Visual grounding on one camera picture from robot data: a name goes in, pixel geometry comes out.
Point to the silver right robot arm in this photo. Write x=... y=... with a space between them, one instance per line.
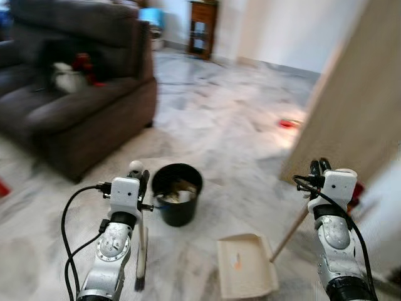
x=338 y=251

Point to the small red floor object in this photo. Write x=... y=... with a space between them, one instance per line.
x=288 y=123

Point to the crumpled paper trash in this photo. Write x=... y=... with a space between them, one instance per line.
x=177 y=191

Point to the black plastic bucket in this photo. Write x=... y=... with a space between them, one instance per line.
x=177 y=207

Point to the red bottle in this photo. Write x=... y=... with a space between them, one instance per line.
x=358 y=193

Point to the light wooden door panel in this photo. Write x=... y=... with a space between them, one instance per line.
x=351 y=94

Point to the dark brown sofa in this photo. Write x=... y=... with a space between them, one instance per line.
x=75 y=119

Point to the white and red plush toy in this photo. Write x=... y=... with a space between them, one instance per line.
x=69 y=75

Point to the small wooden cabinet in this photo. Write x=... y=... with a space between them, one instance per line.
x=203 y=28

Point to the blue container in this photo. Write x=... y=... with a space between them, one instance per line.
x=151 y=17

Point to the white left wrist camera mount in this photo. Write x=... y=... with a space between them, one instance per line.
x=124 y=195

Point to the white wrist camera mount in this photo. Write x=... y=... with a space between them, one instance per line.
x=124 y=195
x=339 y=188

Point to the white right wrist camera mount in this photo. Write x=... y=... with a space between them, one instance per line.
x=339 y=188

